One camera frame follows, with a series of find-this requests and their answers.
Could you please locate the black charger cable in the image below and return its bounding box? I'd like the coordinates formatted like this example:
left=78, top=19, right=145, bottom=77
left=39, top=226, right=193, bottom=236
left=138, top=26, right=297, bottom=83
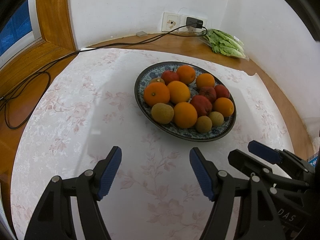
left=0, top=22, right=208, bottom=130

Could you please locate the blue window pane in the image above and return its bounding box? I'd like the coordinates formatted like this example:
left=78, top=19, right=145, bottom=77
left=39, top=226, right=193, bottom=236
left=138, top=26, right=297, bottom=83
left=0, top=0, right=34, bottom=55

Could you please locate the white wall socket round hole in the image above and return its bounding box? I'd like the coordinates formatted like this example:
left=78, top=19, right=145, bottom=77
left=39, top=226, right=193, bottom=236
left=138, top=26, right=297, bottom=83
left=161, top=12, right=181, bottom=32

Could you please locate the white floral tablecloth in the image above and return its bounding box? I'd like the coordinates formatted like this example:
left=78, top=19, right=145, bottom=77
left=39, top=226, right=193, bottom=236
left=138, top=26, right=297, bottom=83
left=10, top=47, right=294, bottom=240

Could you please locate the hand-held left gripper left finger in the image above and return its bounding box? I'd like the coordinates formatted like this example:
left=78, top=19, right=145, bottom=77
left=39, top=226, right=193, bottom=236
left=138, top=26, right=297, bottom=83
left=24, top=146, right=122, bottom=240

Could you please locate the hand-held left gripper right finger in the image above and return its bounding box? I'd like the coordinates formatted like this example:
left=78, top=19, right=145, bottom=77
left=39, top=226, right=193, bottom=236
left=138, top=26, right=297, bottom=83
left=189, top=147, right=287, bottom=240

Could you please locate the wooden window frame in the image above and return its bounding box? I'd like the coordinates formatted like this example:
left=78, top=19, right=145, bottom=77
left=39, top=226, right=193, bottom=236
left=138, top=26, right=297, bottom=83
left=0, top=0, right=78, bottom=98

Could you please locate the bagged green lettuce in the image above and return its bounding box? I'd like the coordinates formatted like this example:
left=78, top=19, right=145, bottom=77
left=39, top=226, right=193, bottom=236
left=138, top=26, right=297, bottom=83
left=202, top=29, right=249, bottom=61

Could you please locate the black plug-in charger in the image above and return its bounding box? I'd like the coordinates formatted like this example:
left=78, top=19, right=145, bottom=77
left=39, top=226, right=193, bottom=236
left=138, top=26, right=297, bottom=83
left=186, top=17, right=203, bottom=29

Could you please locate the blue packet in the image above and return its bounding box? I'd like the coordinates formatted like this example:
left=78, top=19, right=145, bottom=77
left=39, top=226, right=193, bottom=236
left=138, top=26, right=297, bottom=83
left=307, top=154, right=319, bottom=170

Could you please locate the blue patterned ceramic plate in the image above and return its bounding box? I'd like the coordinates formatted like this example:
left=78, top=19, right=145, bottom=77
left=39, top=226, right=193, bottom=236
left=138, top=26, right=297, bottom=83
left=134, top=62, right=237, bottom=142

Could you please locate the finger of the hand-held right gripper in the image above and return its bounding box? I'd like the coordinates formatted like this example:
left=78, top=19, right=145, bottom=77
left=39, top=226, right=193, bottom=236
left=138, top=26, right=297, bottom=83
left=247, top=140, right=317, bottom=180
left=227, top=149, right=310, bottom=193

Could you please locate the white wall power socket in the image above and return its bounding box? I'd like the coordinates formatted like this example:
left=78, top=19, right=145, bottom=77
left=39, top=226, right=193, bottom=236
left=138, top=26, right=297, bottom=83
left=179, top=15, right=208, bottom=33

